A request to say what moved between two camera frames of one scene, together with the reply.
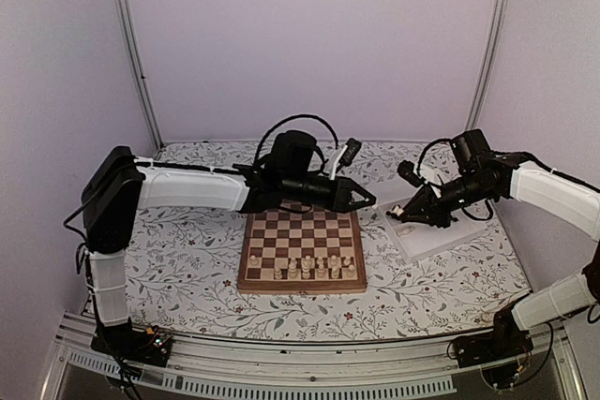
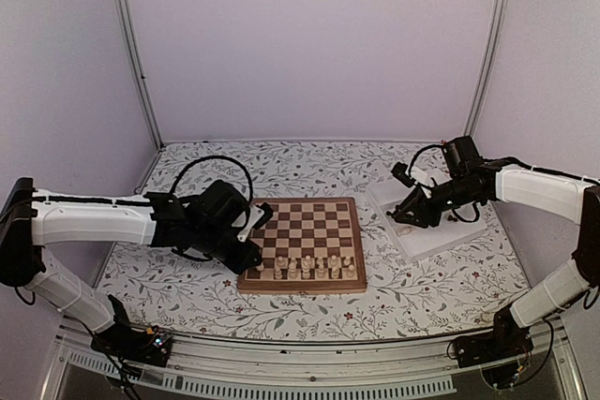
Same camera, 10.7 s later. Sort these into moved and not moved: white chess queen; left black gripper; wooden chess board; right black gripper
Moved: left black gripper
Not moved: wooden chess board; right black gripper; white chess queen
